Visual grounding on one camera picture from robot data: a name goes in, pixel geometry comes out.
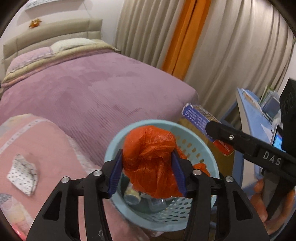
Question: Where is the polka dot paper wrapper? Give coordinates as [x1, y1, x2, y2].
[6, 154, 38, 196]

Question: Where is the blue red snack box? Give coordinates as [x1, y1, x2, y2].
[181, 102, 235, 157]

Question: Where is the orange plastic bag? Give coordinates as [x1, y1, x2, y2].
[122, 125, 211, 199]

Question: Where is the person right hand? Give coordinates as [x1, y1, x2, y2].
[250, 179, 295, 235]

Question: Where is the light blue desk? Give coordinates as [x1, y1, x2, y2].
[220, 88, 273, 195]

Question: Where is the light blue plastic basket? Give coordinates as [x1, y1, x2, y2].
[104, 120, 219, 232]

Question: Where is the beige curtain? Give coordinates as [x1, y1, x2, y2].
[115, 1, 295, 118]

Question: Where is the purple bedspread bed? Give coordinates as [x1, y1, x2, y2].
[1, 52, 199, 165]

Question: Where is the orange curtain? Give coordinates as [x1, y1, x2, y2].
[162, 0, 211, 80]

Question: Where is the purple pillow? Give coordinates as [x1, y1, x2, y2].
[6, 47, 55, 74]

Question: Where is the white dotted pillow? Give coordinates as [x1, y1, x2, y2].
[50, 38, 96, 54]

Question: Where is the beige padded headboard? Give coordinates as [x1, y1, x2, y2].
[2, 18, 103, 71]

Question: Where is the orange plush toy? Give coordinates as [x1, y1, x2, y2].
[29, 18, 42, 29]

